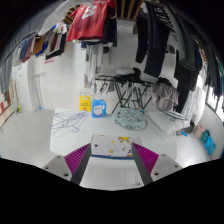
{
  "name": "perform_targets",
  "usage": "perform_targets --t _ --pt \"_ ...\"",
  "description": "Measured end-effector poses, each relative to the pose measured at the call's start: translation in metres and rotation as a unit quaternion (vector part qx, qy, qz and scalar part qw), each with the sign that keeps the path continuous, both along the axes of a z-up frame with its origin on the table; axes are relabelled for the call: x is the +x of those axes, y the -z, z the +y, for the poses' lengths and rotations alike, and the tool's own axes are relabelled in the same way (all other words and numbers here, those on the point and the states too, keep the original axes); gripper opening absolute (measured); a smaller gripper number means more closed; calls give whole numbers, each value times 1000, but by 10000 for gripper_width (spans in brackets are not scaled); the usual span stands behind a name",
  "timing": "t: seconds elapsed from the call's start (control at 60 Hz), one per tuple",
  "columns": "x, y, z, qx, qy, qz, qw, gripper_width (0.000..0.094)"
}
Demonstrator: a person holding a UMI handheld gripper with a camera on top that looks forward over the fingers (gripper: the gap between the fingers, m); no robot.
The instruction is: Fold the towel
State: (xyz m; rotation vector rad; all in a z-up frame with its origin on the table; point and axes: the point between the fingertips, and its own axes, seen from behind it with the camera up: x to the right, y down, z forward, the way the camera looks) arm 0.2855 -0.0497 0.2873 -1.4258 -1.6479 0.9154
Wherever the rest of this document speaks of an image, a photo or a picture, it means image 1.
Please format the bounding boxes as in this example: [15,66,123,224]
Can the white patterned folded towel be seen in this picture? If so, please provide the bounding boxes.
[91,135,141,157]

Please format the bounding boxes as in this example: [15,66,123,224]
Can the blue detergent bottle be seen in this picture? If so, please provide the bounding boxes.
[91,97,107,118]

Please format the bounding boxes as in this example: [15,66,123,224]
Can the blue slippers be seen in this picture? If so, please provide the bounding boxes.
[201,130,216,155]

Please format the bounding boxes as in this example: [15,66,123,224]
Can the pink plastic bucket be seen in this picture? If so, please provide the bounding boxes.
[194,124,205,138]

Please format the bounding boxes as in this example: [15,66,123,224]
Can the black hanging trousers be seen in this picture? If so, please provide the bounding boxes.
[135,2,170,78]

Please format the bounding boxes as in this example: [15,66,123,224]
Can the black folding drying rack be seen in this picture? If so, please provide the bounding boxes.
[96,75,152,113]

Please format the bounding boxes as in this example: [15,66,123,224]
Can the red sports jersey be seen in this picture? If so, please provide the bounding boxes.
[66,0,116,42]

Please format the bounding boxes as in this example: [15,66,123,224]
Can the pile of wire hangers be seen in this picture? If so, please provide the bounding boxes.
[51,111,89,138]

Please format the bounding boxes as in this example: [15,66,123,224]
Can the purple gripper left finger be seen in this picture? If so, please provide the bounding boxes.
[64,144,91,185]

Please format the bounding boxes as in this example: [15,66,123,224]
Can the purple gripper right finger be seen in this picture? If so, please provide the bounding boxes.
[131,143,159,185]

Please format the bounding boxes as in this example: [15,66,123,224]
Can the grey hanging garment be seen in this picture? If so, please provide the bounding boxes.
[152,83,179,111]

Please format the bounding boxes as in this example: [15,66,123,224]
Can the yellow wet floor sign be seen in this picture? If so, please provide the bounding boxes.
[79,96,91,112]

